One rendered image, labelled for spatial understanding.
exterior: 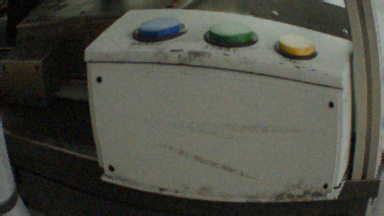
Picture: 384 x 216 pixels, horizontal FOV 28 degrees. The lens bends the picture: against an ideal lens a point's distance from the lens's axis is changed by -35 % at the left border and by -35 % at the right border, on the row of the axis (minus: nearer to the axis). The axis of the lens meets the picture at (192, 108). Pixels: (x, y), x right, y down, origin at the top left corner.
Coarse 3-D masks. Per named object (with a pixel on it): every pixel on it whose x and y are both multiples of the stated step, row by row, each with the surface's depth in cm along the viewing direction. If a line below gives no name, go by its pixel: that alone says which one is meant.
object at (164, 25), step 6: (156, 18) 100; (162, 18) 99; (168, 18) 99; (174, 18) 99; (144, 24) 98; (150, 24) 98; (156, 24) 98; (162, 24) 98; (168, 24) 97; (174, 24) 97; (180, 24) 98; (144, 30) 97; (150, 30) 97; (156, 30) 96; (162, 30) 96; (168, 30) 97; (174, 30) 97; (144, 36) 97; (150, 36) 97; (156, 36) 97
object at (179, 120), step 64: (128, 64) 97; (192, 64) 94; (256, 64) 92; (320, 64) 90; (128, 128) 100; (192, 128) 97; (256, 128) 95; (320, 128) 92; (192, 192) 100; (256, 192) 98; (320, 192) 95
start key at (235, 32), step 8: (216, 24) 97; (224, 24) 96; (232, 24) 96; (240, 24) 96; (216, 32) 95; (224, 32) 94; (232, 32) 94; (240, 32) 94; (248, 32) 95; (216, 40) 95; (224, 40) 94; (232, 40) 94; (240, 40) 94
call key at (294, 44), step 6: (282, 36) 94; (288, 36) 94; (294, 36) 94; (300, 36) 94; (282, 42) 92; (288, 42) 92; (294, 42) 92; (300, 42) 92; (306, 42) 93; (282, 48) 92; (288, 48) 91; (294, 48) 91; (300, 48) 91; (306, 48) 91; (312, 48) 92; (294, 54) 91; (300, 54) 91; (306, 54) 91
